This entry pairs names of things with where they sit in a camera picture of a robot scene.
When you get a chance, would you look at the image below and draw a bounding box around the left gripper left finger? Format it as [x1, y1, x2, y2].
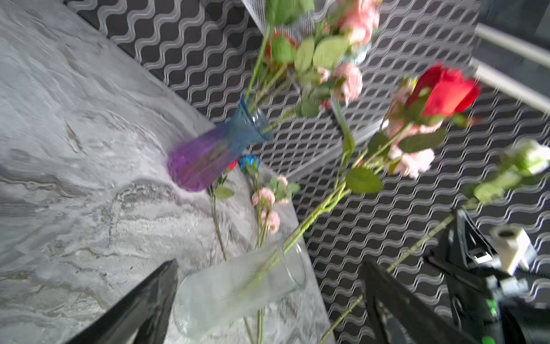
[68, 259, 178, 343]

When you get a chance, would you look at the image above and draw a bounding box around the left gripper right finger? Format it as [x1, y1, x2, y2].
[359, 261, 475, 343]

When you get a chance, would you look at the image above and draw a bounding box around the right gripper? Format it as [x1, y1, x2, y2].
[425, 209, 549, 343]

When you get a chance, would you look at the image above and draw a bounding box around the clear glass jar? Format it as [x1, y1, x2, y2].
[173, 241, 307, 340]

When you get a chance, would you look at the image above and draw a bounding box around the white rose stem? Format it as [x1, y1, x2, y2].
[318, 139, 549, 343]

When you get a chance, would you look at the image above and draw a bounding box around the purple blue glass vase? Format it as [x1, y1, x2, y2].
[168, 98, 273, 192]

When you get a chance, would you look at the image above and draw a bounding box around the pink rose spray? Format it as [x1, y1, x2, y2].
[295, 64, 363, 118]
[242, 173, 302, 344]

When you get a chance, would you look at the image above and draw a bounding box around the blue flower stem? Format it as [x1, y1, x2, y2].
[238, 154, 261, 172]

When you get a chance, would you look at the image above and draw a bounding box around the large pink peony stem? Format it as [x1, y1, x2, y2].
[245, 1, 382, 107]

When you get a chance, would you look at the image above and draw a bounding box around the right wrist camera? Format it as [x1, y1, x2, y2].
[490, 224, 537, 276]

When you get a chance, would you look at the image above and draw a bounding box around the white mesh wall basket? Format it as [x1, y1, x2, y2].
[241, 0, 335, 42]

